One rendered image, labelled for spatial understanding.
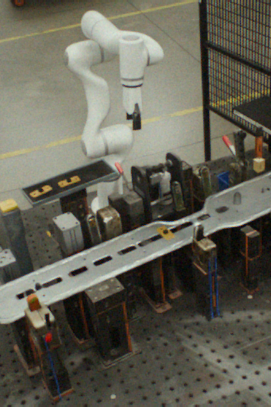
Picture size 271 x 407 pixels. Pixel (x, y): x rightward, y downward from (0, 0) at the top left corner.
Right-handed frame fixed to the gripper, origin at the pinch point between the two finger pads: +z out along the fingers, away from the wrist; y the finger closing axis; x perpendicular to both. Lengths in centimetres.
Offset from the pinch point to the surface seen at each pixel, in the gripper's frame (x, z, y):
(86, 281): -28, 42, 34
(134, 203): -1.6, 32.6, 4.6
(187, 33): 178, 122, -447
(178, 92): 121, 128, -306
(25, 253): -47, 50, 1
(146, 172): 5.1, 23.0, -1.4
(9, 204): -49, 28, -1
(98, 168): -12.1, 24.7, -13.1
